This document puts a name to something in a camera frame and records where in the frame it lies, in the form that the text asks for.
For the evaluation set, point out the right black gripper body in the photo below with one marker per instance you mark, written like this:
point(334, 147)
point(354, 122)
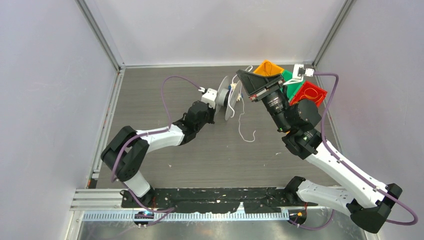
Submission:
point(275, 103)

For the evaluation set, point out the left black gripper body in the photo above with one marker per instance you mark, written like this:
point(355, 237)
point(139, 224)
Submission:
point(209, 118)

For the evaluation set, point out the clear plastic cable spool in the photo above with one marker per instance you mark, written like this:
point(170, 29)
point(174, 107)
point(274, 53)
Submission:
point(223, 100)

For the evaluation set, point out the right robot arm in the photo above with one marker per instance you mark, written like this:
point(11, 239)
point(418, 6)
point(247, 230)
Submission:
point(367, 201)

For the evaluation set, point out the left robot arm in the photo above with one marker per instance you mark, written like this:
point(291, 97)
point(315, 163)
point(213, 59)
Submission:
point(126, 151)

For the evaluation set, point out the green plastic bin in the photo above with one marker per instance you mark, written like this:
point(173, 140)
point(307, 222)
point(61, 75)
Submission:
point(291, 89)

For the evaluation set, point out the beige blue connector block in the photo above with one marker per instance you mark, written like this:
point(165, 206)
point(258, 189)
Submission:
point(235, 90)

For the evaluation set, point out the orange plastic bin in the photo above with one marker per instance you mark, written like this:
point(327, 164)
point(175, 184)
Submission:
point(268, 68)

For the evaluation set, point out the red plastic bin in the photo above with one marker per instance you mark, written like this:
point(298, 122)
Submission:
point(310, 92)

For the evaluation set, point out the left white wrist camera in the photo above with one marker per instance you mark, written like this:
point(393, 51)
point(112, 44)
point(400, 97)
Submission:
point(209, 96)

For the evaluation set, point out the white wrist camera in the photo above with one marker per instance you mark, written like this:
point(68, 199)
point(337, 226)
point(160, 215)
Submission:
point(209, 96)
point(297, 75)

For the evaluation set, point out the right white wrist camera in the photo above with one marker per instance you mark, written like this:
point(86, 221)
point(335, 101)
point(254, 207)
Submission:
point(297, 75)

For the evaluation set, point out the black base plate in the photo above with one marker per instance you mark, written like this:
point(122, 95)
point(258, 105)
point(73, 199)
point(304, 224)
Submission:
point(254, 200)

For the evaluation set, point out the slotted cable duct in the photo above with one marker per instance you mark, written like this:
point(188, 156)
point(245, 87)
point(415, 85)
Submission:
point(138, 216)

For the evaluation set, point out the aluminium rail frame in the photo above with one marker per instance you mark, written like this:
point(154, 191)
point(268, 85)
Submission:
point(96, 200)

